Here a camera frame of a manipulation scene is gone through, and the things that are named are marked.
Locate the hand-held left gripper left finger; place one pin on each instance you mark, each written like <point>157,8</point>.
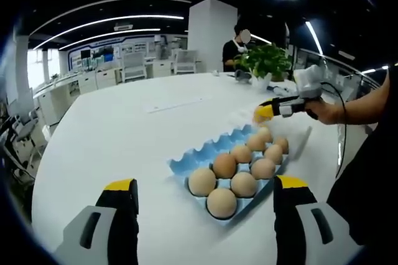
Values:
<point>118,215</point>

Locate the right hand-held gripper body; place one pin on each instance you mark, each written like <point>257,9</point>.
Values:
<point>308,83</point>

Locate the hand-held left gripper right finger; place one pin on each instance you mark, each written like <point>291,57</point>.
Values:
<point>289,215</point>

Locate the blue egg tray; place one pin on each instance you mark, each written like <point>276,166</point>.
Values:
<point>202,153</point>

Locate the white egg tray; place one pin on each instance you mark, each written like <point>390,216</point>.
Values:
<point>280,128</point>

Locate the person's right hand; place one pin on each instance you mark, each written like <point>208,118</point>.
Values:
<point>328,114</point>

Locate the white blue gadget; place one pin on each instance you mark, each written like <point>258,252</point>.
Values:
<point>278,90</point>

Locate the green potted plant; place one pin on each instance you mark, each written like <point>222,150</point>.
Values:
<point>264,59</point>

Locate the white ceiling light strip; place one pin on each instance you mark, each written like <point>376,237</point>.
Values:
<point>314,38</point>
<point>140,30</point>
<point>155,16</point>

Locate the grey device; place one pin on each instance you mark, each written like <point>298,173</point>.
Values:
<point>243,76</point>

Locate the small white object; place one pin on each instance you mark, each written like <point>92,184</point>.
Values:
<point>214,73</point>

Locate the white table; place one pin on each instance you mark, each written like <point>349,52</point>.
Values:
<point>124,140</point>

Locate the person's black shirt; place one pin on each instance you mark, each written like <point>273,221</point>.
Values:
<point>367,184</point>

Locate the white square pillar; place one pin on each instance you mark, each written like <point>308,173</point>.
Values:
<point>211,31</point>

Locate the white office chair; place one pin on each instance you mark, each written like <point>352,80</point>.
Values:
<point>133,66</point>
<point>185,61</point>

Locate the grey office chair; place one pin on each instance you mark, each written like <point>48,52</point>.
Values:
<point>25,131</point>

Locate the white office desk row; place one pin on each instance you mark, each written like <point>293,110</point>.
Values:
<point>84,87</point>

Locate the black monitor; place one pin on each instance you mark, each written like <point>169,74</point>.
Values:
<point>84,54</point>

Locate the ceiling air conditioner vent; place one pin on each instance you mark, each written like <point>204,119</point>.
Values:
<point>123,26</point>

